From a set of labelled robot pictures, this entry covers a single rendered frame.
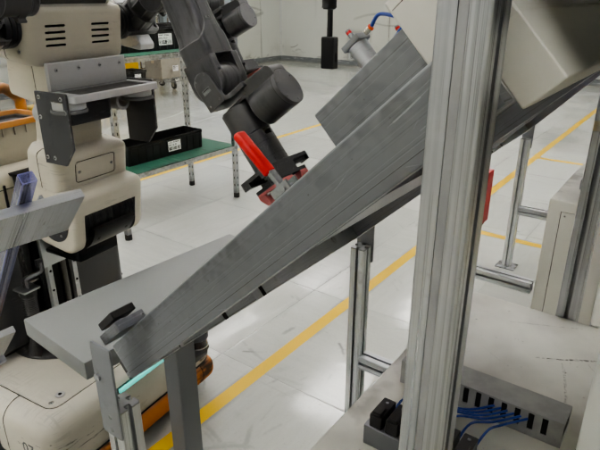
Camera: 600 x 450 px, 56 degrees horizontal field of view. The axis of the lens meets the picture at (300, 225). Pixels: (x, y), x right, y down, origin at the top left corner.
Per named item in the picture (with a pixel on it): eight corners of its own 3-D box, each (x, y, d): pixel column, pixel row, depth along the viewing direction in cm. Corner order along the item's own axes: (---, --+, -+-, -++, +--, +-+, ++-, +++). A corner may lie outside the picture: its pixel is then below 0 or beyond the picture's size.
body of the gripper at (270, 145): (312, 159, 87) (287, 119, 87) (270, 176, 79) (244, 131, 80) (287, 179, 91) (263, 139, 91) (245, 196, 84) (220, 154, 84)
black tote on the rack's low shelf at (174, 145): (129, 167, 311) (127, 147, 306) (110, 162, 320) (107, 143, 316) (204, 146, 353) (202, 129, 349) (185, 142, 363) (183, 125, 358)
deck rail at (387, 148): (131, 379, 89) (111, 345, 89) (141, 372, 90) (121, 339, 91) (505, 104, 42) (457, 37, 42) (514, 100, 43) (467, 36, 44)
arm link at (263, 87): (225, 75, 90) (190, 81, 83) (270, 29, 83) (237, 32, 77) (265, 137, 90) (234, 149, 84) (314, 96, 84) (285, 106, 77)
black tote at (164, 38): (115, 54, 288) (112, 31, 284) (95, 53, 297) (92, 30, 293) (196, 46, 330) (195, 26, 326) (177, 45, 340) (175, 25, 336)
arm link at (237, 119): (235, 112, 90) (212, 116, 85) (262, 87, 86) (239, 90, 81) (257, 148, 89) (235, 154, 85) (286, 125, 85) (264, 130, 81)
